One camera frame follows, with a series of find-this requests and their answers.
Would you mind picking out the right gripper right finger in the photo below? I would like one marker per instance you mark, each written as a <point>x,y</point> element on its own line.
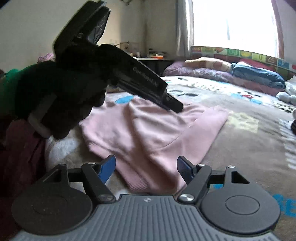
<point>196,178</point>

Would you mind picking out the grey window curtain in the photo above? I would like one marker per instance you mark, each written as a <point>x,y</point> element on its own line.
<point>185,28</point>

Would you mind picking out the blue folded quilt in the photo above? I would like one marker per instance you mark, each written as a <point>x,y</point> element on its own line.
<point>259,75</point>

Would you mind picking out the dark cluttered desk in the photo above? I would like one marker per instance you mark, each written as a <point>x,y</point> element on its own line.
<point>157,65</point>

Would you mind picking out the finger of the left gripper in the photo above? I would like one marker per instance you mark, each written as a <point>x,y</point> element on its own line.
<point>169,102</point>

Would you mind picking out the left black gloved hand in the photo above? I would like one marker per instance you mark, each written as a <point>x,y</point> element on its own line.
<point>63,97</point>

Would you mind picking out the purple floral quilt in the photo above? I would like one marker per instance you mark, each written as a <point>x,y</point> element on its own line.
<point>178,69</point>

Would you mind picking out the pink sweatshirt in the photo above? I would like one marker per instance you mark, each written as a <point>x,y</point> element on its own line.
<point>146,140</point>

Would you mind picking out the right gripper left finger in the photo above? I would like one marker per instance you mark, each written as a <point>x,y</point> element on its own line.
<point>95,176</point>

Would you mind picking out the yellow patterned pillow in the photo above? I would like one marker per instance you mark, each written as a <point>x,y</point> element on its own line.
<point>209,63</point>

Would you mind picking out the colourful alphabet headboard panel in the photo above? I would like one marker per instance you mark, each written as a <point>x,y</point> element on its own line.
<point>285,69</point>

